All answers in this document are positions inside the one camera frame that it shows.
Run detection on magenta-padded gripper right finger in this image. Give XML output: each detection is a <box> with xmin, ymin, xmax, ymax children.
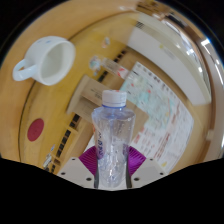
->
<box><xmin>125</xmin><ymin>146</ymin><xmax>167</xmax><ymax>190</ymax></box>

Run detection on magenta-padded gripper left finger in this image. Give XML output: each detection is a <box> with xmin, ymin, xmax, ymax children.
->
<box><xmin>57</xmin><ymin>147</ymin><xmax>100</xmax><ymax>190</ymax></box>

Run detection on clear white-capped plastic bottle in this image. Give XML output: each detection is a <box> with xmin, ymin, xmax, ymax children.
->
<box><xmin>91</xmin><ymin>89</ymin><xmax>136</xmax><ymax>190</ymax></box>

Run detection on flat round red coaster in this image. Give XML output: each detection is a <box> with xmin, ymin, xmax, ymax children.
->
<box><xmin>27</xmin><ymin>118</ymin><xmax>45</xmax><ymax>142</ymax></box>

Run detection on white ceramic mug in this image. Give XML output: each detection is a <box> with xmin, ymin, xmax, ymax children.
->
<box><xmin>12</xmin><ymin>35</ymin><xmax>77</xmax><ymax>87</ymax></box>

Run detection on printed paper wall posters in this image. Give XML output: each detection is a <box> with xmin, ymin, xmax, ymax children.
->
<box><xmin>119</xmin><ymin>61</ymin><xmax>195</xmax><ymax>174</ymax></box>

